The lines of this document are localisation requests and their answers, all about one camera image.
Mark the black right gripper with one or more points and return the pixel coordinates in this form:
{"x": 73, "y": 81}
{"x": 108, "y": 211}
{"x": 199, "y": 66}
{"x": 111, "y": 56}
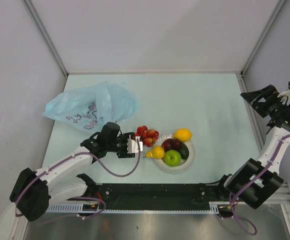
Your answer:
{"x": 269, "y": 94}

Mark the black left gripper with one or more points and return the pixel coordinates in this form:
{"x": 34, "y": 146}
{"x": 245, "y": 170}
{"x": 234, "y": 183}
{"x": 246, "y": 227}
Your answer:
{"x": 124, "y": 154}

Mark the red fake strawberry bunch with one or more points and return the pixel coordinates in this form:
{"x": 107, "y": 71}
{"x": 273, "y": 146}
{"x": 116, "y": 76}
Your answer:
{"x": 148, "y": 136}

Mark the yellow fake pear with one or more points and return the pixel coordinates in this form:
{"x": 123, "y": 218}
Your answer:
{"x": 156, "y": 152}

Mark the green fake apple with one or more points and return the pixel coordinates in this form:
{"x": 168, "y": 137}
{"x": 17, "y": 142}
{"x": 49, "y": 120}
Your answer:
{"x": 172, "y": 158}

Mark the light blue printed plastic bag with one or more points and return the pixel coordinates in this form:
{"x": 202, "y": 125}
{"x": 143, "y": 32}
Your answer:
{"x": 88, "y": 109}

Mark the dark green fake avocado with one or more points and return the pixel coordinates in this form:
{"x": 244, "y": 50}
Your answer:
{"x": 184, "y": 152}

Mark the yellow fake lemon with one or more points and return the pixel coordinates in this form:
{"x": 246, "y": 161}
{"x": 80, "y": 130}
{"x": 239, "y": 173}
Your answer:
{"x": 183, "y": 134}

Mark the dark red fake fruit slice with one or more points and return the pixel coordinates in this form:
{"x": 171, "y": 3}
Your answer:
{"x": 176, "y": 144}

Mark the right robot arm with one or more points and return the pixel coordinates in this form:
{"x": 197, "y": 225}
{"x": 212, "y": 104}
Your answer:
{"x": 259, "y": 178}

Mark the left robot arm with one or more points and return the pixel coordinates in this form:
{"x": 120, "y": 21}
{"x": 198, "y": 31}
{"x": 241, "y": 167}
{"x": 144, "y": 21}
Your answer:
{"x": 36, "y": 190}

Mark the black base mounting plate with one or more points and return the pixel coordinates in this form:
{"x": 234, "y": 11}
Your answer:
{"x": 158, "y": 197}

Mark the white paper plate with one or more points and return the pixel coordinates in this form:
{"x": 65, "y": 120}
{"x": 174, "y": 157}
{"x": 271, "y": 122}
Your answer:
{"x": 184, "y": 165}

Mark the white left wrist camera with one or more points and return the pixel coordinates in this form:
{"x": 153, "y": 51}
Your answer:
{"x": 134, "y": 145}

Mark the blue slotted cable duct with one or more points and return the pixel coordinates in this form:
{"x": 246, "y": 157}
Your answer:
{"x": 65, "y": 208}

